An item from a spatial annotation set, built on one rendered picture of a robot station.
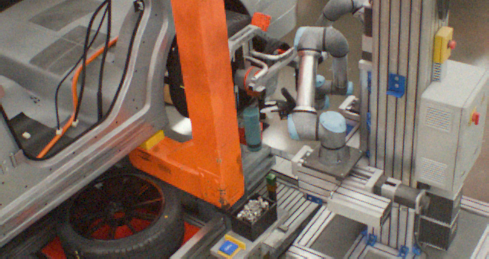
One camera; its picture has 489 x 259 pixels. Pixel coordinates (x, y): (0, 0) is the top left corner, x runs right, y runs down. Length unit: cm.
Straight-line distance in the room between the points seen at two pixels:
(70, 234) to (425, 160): 177
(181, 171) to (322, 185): 73
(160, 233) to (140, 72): 80
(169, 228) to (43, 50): 132
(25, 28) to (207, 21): 175
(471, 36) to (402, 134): 290
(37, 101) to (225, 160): 127
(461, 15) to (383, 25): 341
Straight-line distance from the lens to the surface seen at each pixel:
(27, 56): 418
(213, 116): 318
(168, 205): 365
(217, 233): 371
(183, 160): 357
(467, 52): 582
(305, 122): 320
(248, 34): 376
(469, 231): 390
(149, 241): 350
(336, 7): 364
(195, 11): 292
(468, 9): 648
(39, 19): 450
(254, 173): 430
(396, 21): 295
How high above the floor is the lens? 292
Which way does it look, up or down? 36 degrees down
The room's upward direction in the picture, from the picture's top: 6 degrees counter-clockwise
